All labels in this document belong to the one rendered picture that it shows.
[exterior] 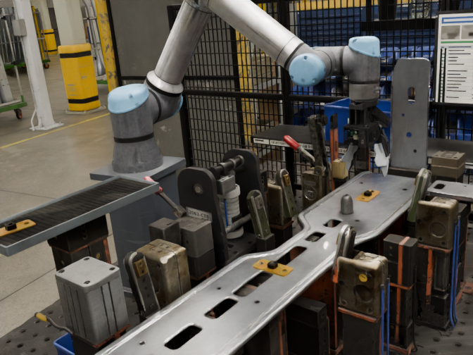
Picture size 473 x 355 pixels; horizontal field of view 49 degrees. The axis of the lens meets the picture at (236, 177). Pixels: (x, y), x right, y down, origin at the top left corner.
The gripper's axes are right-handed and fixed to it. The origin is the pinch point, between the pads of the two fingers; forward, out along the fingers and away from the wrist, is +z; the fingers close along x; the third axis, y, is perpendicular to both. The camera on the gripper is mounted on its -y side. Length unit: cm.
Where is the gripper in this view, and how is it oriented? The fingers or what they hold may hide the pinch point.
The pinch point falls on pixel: (367, 170)
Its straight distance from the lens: 145.1
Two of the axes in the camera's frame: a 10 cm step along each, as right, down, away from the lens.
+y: -6.2, 3.0, -7.3
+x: 7.8, 1.5, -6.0
